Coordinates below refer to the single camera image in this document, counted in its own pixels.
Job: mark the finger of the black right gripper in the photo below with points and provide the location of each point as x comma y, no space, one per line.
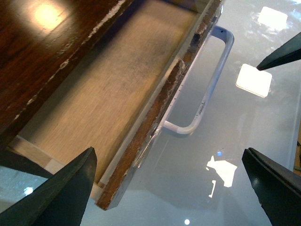
287,53

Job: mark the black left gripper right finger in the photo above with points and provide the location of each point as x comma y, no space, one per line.
277,188

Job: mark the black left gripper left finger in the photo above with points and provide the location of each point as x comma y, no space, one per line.
59,201

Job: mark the drawer with white handle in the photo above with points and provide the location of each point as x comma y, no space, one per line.
117,97

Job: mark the dark wooden drawer cabinet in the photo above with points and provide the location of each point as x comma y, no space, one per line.
42,41

